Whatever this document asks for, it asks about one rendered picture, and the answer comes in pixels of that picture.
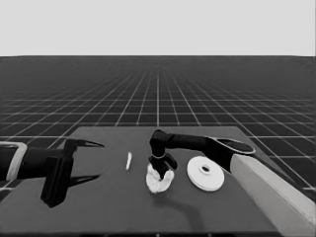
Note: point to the small thin white T-shaped piece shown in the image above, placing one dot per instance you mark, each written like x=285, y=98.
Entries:
x=128, y=162

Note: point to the large thick white disc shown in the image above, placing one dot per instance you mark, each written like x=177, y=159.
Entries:
x=197, y=173

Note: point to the white round carrier with pins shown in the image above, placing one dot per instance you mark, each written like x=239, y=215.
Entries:
x=164, y=187

